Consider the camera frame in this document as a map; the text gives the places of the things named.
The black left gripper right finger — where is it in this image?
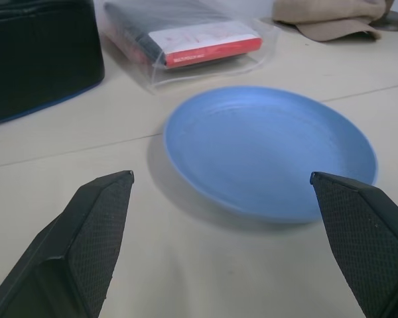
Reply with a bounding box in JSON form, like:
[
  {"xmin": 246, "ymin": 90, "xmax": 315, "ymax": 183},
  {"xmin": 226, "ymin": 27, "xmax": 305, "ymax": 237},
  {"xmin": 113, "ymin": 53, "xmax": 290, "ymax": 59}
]
[{"xmin": 309, "ymin": 171, "xmax": 398, "ymax": 318}]

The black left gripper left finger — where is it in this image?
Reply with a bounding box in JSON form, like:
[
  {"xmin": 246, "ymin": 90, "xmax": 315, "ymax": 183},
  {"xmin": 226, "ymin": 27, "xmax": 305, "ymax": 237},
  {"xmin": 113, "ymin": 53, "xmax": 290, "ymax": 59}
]
[{"xmin": 0, "ymin": 170, "xmax": 135, "ymax": 318}]

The blue round plate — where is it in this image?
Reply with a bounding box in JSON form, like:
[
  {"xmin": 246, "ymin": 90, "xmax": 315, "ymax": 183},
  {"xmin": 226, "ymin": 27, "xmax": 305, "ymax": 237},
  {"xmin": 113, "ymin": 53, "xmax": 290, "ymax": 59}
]
[{"xmin": 163, "ymin": 85, "xmax": 379, "ymax": 225}]

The black case with blue trim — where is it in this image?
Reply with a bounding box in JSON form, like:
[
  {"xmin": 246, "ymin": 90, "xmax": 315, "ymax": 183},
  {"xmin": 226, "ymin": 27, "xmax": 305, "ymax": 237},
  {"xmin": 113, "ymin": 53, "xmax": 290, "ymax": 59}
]
[{"xmin": 0, "ymin": 0, "xmax": 106, "ymax": 127}]

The clear plastic box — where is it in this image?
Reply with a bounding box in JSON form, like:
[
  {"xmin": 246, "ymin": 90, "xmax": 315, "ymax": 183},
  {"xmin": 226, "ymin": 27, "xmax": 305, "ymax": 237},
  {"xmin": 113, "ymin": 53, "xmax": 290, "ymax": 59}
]
[{"xmin": 98, "ymin": 0, "xmax": 282, "ymax": 95}]

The dark grey round object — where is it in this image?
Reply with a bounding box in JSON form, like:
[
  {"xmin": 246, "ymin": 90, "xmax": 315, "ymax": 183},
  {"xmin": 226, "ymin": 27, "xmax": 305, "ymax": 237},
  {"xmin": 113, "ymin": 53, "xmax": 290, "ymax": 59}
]
[{"xmin": 375, "ymin": 10, "xmax": 398, "ymax": 33}]

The beige folded cloth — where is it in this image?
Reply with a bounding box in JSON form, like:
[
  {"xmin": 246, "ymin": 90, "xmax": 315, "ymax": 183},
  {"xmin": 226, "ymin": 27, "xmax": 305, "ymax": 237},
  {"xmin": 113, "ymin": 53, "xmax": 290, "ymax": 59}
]
[{"xmin": 272, "ymin": 0, "xmax": 391, "ymax": 43}]

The red and white book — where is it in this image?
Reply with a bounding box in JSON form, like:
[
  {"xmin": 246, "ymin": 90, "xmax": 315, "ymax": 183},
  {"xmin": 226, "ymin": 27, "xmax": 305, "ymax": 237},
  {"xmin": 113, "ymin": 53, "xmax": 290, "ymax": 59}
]
[{"xmin": 103, "ymin": 1, "xmax": 263, "ymax": 70}]

